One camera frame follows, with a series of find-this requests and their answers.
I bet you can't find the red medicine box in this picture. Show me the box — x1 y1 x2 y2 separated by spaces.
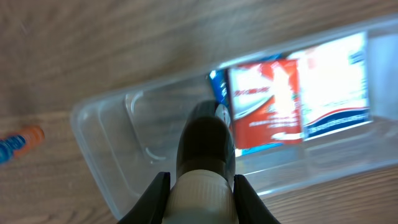
228 59 303 149

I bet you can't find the white blue medicine box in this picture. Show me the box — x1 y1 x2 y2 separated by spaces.
288 32 371 140

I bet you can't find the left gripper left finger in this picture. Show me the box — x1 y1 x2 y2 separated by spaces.
118 172 170 224

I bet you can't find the black bottle white cap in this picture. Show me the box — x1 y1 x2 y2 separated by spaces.
163 100 238 224

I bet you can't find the orange bottle white cap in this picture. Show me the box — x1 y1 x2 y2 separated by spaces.
1 126 45 164

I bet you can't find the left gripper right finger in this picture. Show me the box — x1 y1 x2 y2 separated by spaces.
233 174 280 224

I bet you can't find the clear plastic container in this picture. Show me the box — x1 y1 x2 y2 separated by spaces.
70 14 397 221

